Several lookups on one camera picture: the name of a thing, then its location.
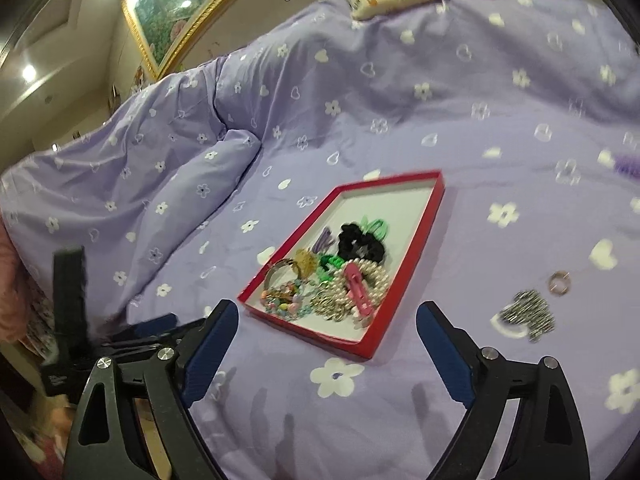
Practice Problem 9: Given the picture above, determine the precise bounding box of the red jewelry box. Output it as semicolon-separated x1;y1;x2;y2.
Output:
236;170;446;361

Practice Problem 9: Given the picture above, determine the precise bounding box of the colourful bead bracelet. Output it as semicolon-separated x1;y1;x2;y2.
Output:
261;280;314;322

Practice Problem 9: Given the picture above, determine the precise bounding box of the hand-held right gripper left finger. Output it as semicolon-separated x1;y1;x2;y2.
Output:
62;299;240;480

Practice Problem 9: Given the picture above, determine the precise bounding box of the purple flower print blanket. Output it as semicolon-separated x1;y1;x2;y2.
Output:
0;0;640;480

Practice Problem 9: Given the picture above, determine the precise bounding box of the white pearl bracelet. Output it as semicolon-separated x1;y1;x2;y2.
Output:
332;259;392;329

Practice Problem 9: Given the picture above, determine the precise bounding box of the silver rhinestone hair clip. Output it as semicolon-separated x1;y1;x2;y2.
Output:
492;290;559;344

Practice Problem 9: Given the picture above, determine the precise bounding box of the black scrunchie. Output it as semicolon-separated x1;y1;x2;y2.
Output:
336;222;389;266

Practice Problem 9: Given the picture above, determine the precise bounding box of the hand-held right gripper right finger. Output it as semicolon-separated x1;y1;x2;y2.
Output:
416;301;591;480

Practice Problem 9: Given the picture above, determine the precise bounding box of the silver chain bracelet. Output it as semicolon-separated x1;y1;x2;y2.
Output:
310;282;354;322

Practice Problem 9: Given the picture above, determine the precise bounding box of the person's pink clothing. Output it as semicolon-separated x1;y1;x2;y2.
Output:
0;222;35;345

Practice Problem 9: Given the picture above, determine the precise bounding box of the pink hair clip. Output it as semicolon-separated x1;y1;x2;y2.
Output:
342;262;376;317

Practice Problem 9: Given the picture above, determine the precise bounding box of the gold framed painting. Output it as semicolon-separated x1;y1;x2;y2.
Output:
121;0;281;81

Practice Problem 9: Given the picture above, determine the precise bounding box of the gold bracelet watch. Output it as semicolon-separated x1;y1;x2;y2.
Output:
262;258;302;302

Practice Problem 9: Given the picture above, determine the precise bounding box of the purple hair clip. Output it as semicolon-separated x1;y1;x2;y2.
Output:
311;227;336;256

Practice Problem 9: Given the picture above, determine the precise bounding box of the purple ruffled scrunchie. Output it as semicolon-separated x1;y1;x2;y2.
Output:
614;152;640;182

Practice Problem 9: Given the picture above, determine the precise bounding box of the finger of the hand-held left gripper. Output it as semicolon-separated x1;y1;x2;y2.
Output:
107;329;193;357
106;312;182;337

